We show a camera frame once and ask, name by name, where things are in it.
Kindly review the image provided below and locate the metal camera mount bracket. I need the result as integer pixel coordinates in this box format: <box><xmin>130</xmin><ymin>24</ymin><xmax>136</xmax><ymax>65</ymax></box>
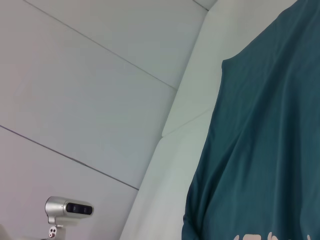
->
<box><xmin>46</xmin><ymin>223</ymin><xmax>67</xmax><ymax>240</ymax></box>

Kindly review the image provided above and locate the teal t-shirt with beige print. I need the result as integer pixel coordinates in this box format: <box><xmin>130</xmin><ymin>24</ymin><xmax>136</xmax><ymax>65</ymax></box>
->
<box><xmin>181</xmin><ymin>0</ymin><xmax>320</xmax><ymax>240</ymax></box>

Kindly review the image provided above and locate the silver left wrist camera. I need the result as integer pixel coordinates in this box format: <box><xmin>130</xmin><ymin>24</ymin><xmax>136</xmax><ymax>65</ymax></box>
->
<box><xmin>44</xmin><ymin>196</ymin><xmax>95</xmax><ymax>226</ymax></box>

